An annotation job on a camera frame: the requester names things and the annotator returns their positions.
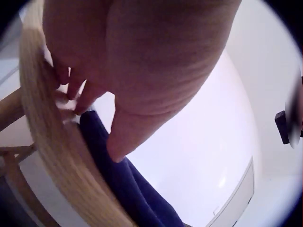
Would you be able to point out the person's left hand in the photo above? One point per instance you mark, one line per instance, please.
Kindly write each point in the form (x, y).
(146, 59)

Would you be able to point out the person's left thumb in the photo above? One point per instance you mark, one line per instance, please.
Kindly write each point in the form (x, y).
(125, 134)

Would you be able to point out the dark blue cloth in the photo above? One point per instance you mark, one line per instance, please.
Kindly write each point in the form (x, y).
(123, 179)

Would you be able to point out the light wooden table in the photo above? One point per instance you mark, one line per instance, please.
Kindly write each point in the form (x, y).
(59, 151)

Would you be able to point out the person's left fingers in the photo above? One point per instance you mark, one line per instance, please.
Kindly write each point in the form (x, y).
(77, 86)

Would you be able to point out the white rectangular panel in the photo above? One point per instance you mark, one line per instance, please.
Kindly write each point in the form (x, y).
(239, 194)

